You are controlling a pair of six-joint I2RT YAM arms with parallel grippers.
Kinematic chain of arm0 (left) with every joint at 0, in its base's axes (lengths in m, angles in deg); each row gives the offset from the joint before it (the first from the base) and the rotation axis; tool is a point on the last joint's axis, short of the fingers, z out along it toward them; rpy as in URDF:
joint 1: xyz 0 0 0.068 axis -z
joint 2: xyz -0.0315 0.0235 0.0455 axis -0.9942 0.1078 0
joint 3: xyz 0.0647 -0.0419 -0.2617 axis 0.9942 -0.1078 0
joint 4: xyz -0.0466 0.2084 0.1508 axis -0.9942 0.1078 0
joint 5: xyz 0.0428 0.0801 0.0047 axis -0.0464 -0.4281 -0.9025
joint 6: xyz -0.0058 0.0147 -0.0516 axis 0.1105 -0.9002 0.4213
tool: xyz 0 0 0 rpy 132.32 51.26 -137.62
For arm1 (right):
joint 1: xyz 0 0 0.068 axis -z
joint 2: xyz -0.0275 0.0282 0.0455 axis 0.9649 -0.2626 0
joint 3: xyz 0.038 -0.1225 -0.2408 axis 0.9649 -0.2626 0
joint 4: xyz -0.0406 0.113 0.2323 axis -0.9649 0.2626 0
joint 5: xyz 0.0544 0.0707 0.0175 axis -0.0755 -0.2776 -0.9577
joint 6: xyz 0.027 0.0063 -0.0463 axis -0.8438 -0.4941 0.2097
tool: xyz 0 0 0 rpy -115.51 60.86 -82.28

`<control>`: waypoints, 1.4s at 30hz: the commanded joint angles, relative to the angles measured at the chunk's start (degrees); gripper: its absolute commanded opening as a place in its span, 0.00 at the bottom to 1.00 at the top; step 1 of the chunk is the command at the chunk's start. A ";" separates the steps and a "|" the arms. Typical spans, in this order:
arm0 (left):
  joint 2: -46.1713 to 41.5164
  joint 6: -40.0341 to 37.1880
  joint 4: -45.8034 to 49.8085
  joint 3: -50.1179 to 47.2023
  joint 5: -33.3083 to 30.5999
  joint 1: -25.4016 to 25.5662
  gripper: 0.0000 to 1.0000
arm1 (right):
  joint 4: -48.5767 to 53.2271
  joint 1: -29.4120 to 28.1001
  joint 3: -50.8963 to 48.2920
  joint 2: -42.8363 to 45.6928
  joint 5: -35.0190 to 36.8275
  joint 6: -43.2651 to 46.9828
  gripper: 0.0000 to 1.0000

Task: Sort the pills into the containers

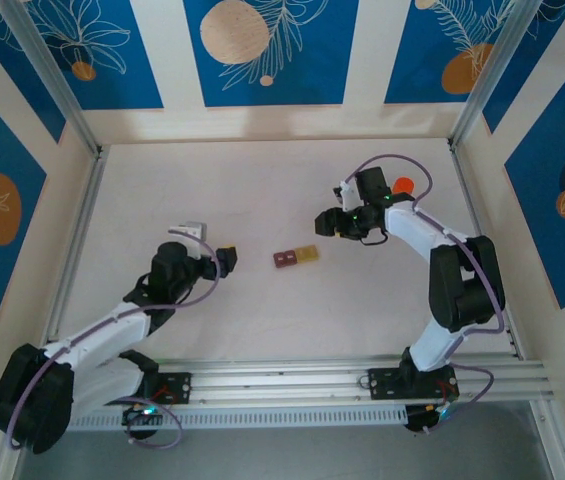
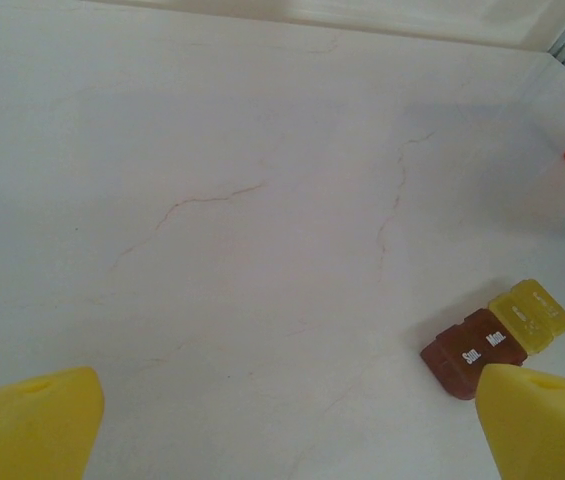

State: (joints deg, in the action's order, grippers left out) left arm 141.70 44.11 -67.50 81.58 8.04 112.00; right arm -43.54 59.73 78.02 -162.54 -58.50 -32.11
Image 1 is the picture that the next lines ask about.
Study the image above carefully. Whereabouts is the yellow pill container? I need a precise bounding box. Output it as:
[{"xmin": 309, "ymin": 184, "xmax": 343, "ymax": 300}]
[{"xmin": 294, "ymin": 244, "xmax": 321, "ymax": 265}]

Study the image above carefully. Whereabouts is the left controller board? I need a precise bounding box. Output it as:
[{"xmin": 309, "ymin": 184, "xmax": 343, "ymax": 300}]
[{"xmin": 121, "ymin": 405, "xmax": 163, "ymax": 427}]

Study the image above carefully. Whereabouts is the controller board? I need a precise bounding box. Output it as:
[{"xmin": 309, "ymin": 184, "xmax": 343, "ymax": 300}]
[
  {"xmin": 404, "ymin": 402, "xmax": 458, "ymax": 435},
  {"xmin": 121, "ymin": 405, "xmax": 163, "ymax": 427}
]

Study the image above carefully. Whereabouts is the right controller board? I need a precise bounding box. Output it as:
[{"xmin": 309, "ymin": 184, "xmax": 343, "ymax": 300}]
[{"xmin": 404, "ymin": 402, "xmax": 458, "ymax": 435}]

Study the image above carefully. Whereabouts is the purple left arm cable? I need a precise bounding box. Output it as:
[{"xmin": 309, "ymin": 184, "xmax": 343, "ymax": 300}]
[{"xmin": 7, "ymin": 239, "xmax": 223, "ymax": 450}]

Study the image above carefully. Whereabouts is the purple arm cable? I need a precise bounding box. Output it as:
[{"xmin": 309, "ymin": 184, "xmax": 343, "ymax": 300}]
[
  {"xmin": 344, "ymin": 153, "xmax": 507, "ymax": 436},
  {"xmin": 7, "ymin": 239, "xmax": 223, "ymax": 450}
]

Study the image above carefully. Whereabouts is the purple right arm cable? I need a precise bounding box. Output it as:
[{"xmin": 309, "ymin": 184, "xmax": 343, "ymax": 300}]
[{"xmin": 344, "ymin": 153, "xmax": 507, "ymax": 436}]

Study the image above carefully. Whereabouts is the aluminium side rail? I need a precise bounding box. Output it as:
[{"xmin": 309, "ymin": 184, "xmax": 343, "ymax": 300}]
[
  {"xmin": 449, "ymin": 142, "xmax": 526, "ymax": 360},
  {"xmin": 44, "ymin": 147, "xmax": 109, "ymax": 357}
]

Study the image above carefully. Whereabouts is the black left mount plate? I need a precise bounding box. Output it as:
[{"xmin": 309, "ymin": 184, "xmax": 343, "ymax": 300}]
[{"xmin": 154, "ymin": 372, "xmax": 193, "ymax": 405}]

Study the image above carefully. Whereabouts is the black mount plate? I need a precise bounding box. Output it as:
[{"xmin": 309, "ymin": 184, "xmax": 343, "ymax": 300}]
[
  {"xmin": 367, "ymin": 367, "xmax": 461, "ymax": 401},
  {"xmin": 154, "ymin": 372, "xmax": 193, "ymax": 405}
]

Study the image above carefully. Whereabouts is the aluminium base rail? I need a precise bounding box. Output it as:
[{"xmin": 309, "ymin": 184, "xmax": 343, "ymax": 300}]
[{"xmin": 69, "ymin": 355, "xmax": 557, "ymax": 416}]

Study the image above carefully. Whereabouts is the grey slotted cable duct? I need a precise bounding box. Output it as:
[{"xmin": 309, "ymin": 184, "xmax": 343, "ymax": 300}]
[{"xmin": 66, "ymin": 405, "xmax": 409, "ymax": 432}]

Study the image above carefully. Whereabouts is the black right mount plate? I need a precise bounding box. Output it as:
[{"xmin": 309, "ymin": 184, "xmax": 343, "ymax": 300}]
[{"xmin": 367, "ymin": 367, "xmax": 461, "ymax": 401}]

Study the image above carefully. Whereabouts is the aluminium frame post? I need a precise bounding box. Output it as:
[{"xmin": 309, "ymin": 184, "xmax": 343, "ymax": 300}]
[
  {"xmin": 0, "ymin": 0, "xmax": 104, "ymax": 157},
  {"xmin": 447, "ymin": 0, "xmax": 549, "ymax": 151}
]

